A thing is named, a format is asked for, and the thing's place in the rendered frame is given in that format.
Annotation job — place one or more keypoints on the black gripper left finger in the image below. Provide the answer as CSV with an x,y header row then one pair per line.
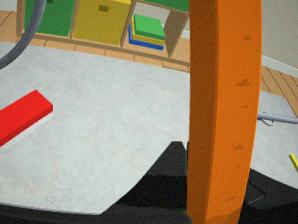
x,y
158,198

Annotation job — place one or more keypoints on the yellow handle with grey wire loop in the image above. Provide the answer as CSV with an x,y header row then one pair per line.
x,y
294,161

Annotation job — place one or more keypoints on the red rectangular block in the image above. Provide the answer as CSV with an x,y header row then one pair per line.
x,y
22,114

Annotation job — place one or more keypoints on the orange handle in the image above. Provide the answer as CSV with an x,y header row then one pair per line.
x,y
225,70

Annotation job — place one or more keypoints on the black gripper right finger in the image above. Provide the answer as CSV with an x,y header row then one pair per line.
x,y
268,202

